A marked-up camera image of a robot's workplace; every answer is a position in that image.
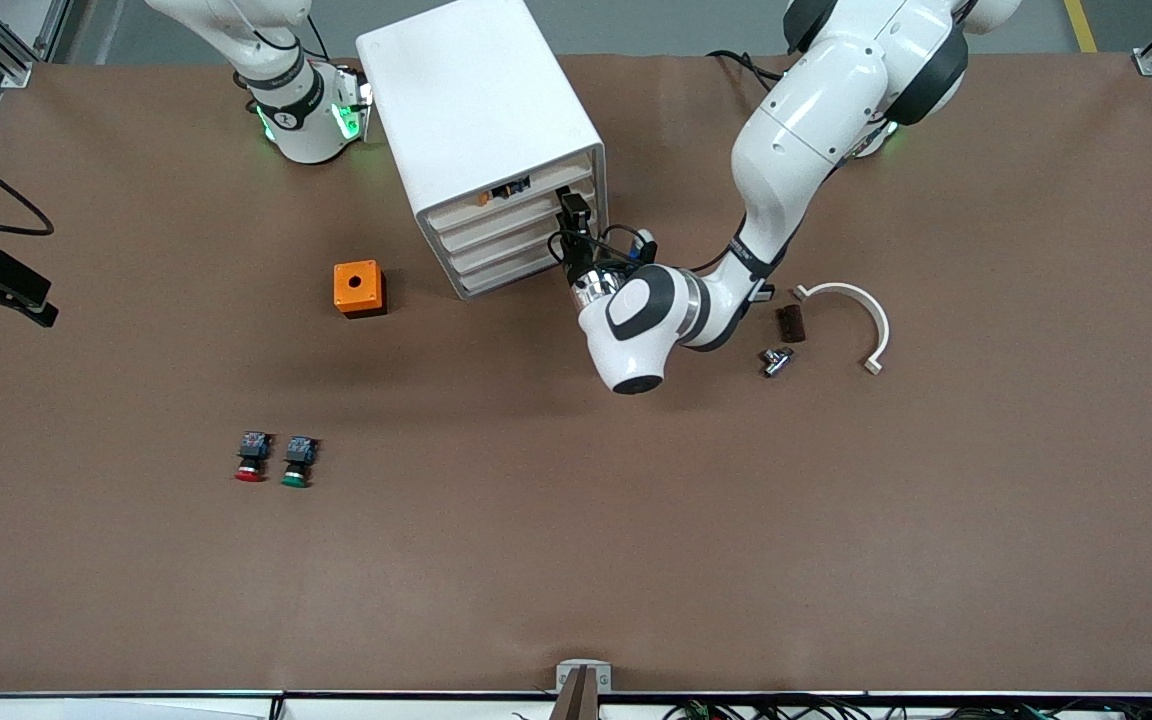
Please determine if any white plastic drawer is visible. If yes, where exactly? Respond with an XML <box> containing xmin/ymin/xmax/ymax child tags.
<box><xmin>424</xmin><ymin>158</ymin><xmax>599</xmax><ymax>233</ymax></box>
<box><xmin>443</xmin><ymin>202</ymin><xmax>604</xmax><ymax>276</ymax></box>
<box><xmin>433</xmin><ymin>180</ymin><xmax>601</xmax><ymax>254</ymax></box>
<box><xmin>453</xmin><ymin>224</ymin><xmax>607</xmax><ymax>297</ymax></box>

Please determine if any green push button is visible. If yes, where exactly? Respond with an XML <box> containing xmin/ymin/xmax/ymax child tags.
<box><xmin>280</xmin><ymin>436</ymin><xmax>320</xmax><ymax>490</ymax></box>

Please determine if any white drawer cabinet housing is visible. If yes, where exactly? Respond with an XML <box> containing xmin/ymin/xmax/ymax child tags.
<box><xmin>355</xmin><ymin>0</ymin><xmax>610</xmax><ymax>301</ymax></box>

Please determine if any orange box with black base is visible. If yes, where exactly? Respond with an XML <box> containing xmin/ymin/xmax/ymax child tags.
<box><xmin>333</xmin><ymin>260</ymin><xmax>388</xmax><ymax>320</ymax></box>

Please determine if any black left arm base cable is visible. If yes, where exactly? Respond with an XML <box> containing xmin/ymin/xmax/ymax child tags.
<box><xmin>706</xmin><ymin>48</ymin><xmax>787</xmax><ymax>93</ymax></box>

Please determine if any white curved plastic bracket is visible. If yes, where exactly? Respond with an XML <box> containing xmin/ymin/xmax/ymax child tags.
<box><xmin>793</xmin><ymin>282</ymin><xmax>891</xmax><ymax>377</ymax></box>

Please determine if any black cable bundle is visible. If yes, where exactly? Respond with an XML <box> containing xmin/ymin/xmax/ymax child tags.
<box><xmin>664</xmin><ymin>694</ymin><xmax>1152</xmax><ymax>720</ymax></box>

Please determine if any white table edge rail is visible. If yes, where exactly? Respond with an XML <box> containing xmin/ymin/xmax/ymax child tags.
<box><xmin>0</xmin><ymin>689</ymin><xmax>1152</xmax><ymax>720</ymax></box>

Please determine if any silver camera post bracket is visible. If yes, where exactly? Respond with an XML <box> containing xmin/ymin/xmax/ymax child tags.
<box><xmin>554</xmin><ymin>659</ymin><xmax>613</xmax><ymax>720</ymax></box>

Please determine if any red push button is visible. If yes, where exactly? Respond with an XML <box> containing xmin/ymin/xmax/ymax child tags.
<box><xmin>234</xmin><ymin>431</ymin><xmax>274</xmax><ymax>484</ymax></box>

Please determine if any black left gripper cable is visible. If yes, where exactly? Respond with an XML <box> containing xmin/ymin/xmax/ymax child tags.
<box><xmin>546</xmin><ymin>222</ymin><xmax>739</xmax><ymax>281</ymax></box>

